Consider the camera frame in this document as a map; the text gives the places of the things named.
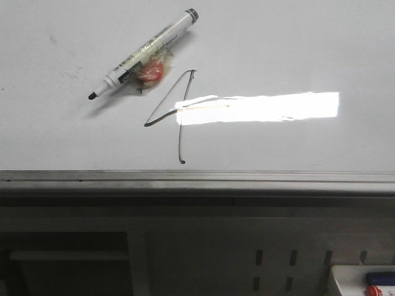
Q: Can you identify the red magnet taped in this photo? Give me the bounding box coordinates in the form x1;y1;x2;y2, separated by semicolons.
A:
132;46;173;93

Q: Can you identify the white whiteboard marker pen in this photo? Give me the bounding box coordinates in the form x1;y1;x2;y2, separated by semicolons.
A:
88;9;199;100

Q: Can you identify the grey slotted metal cabinet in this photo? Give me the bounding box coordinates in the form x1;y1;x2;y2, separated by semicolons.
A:
1;196;394;295

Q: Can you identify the red round magnet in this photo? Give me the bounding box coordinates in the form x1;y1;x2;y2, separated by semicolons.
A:
365;286;383;296

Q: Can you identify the blue black eraser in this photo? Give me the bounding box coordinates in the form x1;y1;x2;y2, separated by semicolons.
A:
365;271;395;286

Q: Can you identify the white whiteboard with aluminium frame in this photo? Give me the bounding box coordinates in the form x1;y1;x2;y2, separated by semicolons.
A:
1;1;394;194

